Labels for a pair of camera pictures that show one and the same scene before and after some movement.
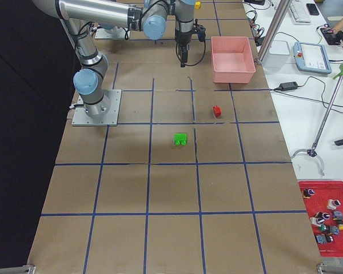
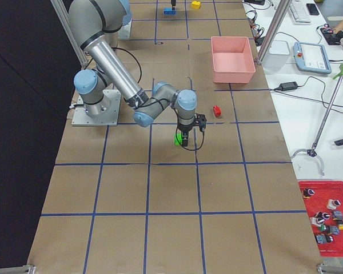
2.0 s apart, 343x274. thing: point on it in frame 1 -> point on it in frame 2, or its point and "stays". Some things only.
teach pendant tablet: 311,57 stays
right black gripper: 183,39 -> 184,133
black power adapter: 286,86 stays
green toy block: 180,138 stays
